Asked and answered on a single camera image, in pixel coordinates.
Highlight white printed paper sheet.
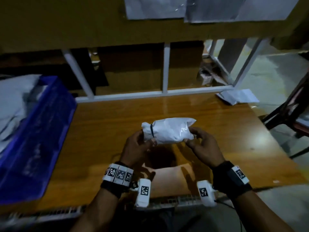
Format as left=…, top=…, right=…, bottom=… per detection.
left=237, top=0, right=301, bottom=22
left=184, top=0, right=248, bottom=24
left=124, top=0, right=188, bottom=20

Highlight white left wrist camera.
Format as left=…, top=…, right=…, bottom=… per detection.
left=134, top=179, right=152, bottom=208

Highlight packed white bags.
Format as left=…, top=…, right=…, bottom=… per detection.
left=0, top=74, right=48, bottom=155

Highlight blue plastic crate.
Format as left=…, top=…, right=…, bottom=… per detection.
left=0, top=76, right=78, bottom=206

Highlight person's left forearm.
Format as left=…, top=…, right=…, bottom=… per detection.
left=70, top=188, right=120, bottom=232

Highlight wooden table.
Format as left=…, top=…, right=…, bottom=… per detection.
left=0, top=92, right=307, bottom=216

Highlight person's left hand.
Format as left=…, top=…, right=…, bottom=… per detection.
left=119, top=131, right=157, bottom=168

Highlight white wire rack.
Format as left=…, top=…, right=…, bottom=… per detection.
left=0, top=193, right=203, bottom=229

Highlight person's right forearm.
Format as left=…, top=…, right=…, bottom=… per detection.
left=232, top=190, right=297, bottom=232

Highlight brown wooden chair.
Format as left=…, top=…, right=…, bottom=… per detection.
left=263, top=70, right=309, bottom=160

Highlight person's right hand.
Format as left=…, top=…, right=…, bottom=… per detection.
left=186, top=126, right=226, bottom=168

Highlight white metal shelf rail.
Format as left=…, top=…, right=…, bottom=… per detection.
left=76, top=85, right=235, bottom=103

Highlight white metal shelf leg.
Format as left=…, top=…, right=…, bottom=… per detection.
left=233, top=37, right=270, bottom=89
left=162, top=42, right=171, bottom=93
left=62, top=49, right=95, bottom=100

